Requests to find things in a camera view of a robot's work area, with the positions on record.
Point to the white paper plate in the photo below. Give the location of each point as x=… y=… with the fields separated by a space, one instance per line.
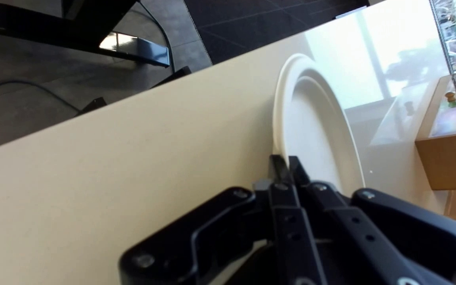
x=312 y=120

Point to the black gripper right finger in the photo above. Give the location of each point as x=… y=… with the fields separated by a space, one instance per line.
x=396 y=242

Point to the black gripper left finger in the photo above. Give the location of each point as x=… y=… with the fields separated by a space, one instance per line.
x=228 y=237

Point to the small wooden clear-lid tea box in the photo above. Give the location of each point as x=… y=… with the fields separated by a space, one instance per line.
x=450 y=158

